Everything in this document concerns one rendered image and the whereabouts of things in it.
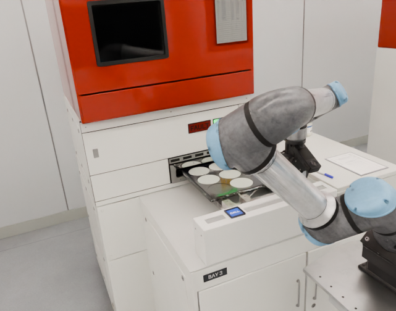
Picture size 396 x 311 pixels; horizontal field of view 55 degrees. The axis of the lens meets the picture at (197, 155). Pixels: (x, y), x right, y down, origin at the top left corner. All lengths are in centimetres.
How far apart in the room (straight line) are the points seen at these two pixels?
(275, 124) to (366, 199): 38
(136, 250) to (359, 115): 331
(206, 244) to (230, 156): 48
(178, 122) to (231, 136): 94
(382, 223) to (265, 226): 42
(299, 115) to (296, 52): 309
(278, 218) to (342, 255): 24
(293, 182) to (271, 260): 55
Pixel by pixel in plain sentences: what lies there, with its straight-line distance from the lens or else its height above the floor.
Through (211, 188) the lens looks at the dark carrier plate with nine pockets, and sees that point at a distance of 165.
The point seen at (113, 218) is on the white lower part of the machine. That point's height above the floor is 74.
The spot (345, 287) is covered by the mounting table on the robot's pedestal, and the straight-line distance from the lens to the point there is 129.
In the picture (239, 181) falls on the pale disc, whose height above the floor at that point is 90.
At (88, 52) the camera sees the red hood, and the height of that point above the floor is 150.
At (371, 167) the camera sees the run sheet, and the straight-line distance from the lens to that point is 172.
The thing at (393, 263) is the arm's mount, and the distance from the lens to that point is 126.
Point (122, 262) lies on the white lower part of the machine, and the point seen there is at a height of 49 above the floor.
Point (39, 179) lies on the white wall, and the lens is 332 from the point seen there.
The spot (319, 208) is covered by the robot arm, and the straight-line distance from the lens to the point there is 107.
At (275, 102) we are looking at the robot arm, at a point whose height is 144.
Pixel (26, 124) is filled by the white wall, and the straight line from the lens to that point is 318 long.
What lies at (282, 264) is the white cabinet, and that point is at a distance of 151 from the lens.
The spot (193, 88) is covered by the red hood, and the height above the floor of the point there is 130.
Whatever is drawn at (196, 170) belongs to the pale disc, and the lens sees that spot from 183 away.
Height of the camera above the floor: 164
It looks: 22 degrees down
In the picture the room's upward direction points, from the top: 4 degrees counter-clockwise
